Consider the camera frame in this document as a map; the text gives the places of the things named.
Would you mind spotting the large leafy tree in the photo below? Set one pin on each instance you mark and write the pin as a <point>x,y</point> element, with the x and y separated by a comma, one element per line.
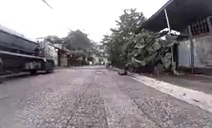
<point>134,43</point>

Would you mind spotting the grey concrete road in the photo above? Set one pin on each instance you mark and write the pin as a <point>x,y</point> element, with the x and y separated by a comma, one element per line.
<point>94,100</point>

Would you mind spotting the distant tree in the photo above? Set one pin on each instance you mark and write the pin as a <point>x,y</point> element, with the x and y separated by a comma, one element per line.
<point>76,40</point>

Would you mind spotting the row of low buildings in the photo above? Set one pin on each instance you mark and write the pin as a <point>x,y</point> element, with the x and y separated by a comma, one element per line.
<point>55,53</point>

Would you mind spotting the pale concrete kerb strip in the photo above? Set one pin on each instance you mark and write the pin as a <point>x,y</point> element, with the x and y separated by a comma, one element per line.
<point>180,91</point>

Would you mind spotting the building with dark roof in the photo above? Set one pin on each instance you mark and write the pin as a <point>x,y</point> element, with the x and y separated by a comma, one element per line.
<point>194,36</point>

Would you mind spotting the dark truck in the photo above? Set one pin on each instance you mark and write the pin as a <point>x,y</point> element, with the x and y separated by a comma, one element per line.
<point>14,55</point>

